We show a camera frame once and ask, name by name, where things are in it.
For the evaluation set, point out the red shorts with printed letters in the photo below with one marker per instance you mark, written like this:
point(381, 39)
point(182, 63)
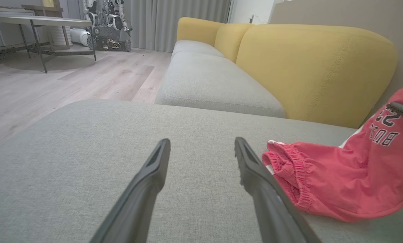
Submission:
point(349, 182)

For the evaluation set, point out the wheeled robot with white arms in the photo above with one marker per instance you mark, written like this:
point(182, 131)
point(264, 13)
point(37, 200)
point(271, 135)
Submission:
point(108, 30)

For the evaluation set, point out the short grey seat cushion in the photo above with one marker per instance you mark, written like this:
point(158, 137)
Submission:
point(194, 47)

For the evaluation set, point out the large grey sofa seat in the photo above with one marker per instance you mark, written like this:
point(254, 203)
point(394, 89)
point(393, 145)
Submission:
point(86, 162)

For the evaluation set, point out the white cylindrical appliance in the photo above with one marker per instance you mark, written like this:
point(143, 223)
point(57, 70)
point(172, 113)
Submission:
point(80, 37)

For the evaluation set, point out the large yellow back cushion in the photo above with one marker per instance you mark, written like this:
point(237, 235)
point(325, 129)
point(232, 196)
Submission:
point(309, 74)

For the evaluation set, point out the grey pleated curtain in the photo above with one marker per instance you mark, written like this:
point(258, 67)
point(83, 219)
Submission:
point(174, 23)

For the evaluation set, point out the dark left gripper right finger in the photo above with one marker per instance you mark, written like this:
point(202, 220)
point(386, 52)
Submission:
point(272, 209)

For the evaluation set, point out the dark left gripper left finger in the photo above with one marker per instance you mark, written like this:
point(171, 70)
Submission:
point(137, 199)

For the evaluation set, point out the white table with dark legs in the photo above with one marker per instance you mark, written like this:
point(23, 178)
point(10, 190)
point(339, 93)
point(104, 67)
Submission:
point(42, 21)

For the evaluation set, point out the long grey seat cushion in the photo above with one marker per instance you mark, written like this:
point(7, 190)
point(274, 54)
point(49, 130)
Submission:
point(214, 84)

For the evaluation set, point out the wall socket with plug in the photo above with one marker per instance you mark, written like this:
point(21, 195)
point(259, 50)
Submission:
point(252, 17)

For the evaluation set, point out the grey low cabinet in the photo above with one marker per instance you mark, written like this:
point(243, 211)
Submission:
point(4, 32)

